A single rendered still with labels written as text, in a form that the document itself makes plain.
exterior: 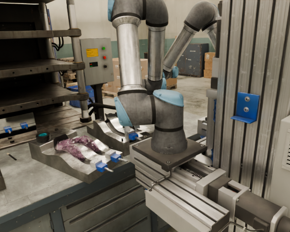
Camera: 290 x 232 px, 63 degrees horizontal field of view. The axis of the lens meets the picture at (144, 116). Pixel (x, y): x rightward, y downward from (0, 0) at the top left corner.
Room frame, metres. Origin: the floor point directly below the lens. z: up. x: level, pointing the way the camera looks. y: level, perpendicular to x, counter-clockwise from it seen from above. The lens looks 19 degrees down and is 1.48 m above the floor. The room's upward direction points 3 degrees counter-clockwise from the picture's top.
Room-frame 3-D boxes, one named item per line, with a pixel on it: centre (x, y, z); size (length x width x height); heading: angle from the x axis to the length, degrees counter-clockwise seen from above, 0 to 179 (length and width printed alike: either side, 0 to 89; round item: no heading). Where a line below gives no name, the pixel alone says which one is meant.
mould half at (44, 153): (1.23, 0.41, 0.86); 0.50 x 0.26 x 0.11; 55
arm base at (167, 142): (0.88, -0.10, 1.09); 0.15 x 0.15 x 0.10
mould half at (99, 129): (1.51, 0.18, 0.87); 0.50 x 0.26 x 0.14; 38
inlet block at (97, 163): (1.03, 0.22, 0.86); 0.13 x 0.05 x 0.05; 55
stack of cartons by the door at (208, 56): (7.80, -2.46, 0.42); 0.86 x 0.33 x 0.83; 42
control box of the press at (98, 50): (2.20, 0.44, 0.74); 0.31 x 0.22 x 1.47; 128
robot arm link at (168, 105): (0.88, -0.09, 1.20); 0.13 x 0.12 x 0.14; 96
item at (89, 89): (5.22, 1.38, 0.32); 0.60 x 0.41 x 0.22; 48
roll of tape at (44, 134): (1.28, 0.61, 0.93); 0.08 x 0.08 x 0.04
